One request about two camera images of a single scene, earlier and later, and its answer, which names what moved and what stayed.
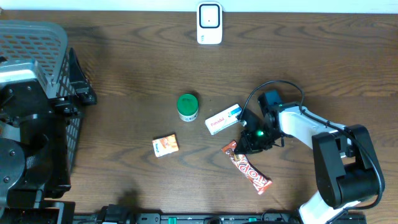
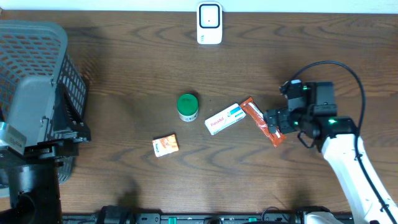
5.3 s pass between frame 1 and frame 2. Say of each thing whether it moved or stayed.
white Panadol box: stayed
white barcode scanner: stayed
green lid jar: stayed
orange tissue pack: stayed
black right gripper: moved
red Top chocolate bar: moved
